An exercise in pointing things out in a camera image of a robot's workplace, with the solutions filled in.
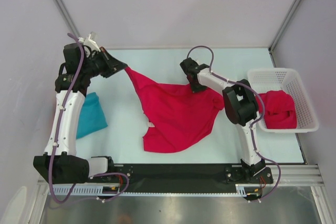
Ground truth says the white slotted cable duct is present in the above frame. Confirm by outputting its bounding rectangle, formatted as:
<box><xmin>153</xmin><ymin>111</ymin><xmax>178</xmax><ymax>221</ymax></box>
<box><xmin>54</xmin><ymin>185</ymin><xmax>258</xmax><ymax>197</ymax></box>

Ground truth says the aluminium frame rail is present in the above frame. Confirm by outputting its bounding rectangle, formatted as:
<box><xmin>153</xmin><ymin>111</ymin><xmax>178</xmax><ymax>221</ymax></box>
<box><xmin>271</xmin><ymin>165</ymin><xmax>323</xmax><ymax>184</ymax></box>

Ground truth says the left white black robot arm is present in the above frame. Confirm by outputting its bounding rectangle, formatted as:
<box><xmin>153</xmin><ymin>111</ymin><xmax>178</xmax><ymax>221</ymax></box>
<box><xmin>33</xmin><ymin>43</ymin><xmax>127</xmax><ymax>184</ymax></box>

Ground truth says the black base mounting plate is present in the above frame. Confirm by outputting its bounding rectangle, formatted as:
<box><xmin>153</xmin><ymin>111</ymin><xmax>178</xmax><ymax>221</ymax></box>
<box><xmin>86</xmin><ymin>163</ymin><xmax>274</xmax><ymax>194</ymax></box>

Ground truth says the white plastic perforated basket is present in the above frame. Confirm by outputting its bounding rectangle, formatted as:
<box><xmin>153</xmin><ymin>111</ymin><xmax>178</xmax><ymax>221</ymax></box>
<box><xmin>247</xmin><ymin>68</ymin><xmax>319</xmax><ymax>133</ymax></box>

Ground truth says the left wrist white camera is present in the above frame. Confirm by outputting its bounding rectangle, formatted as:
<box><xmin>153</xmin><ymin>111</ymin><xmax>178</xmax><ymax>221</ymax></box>
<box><xmin>78</xmin><ymin>32</ymin><xmax>101</xmax><ymax>52</ymax></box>

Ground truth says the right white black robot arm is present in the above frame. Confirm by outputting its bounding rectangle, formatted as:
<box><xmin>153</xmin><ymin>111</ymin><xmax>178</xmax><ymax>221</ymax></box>
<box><xmin>180</xmin><ymin>58</ymin><xmax>266</xmax><ymax>183</ymax></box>

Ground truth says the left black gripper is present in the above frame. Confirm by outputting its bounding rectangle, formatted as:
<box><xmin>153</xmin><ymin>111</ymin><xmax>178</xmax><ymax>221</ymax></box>
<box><xmin>82</xmin><ymin>47</ymin><xmax>127</xmax><ymax>78</ymax></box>

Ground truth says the red t shirt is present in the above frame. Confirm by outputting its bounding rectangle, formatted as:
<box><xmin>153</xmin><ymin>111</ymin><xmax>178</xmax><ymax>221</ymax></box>
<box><xmin>125</xmin><ymin>67</ymin><xmax>224</xmax><ymax>153</ymax></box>
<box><xmin>259</xmin><ymin>90</ymin><xmax>297</xmax><ymax>130</ymax></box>

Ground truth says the folded teal t shirt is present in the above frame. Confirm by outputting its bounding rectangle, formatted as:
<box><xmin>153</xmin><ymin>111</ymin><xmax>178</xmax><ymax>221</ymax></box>
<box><xmin>76</xmin><ymin>92</ymin><xmax>108</xmax><ymax>139</ymax></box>

